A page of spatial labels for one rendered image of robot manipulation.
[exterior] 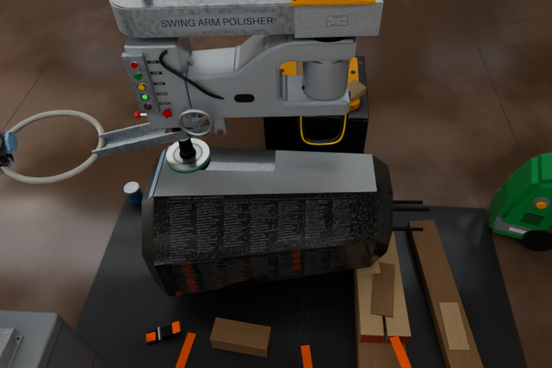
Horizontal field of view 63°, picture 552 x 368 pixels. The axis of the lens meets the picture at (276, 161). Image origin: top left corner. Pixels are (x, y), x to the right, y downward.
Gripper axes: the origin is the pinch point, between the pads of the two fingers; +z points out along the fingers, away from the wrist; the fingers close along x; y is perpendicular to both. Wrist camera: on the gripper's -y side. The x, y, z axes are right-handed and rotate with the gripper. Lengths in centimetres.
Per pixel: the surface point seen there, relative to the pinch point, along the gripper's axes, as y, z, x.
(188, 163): 40, -4, 77
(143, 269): 35, 80, 41
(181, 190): 52, -2, 69
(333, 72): 73, -64, 130
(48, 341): 95, -4, 0
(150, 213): 52, 7, 52
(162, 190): 47, -1, 61
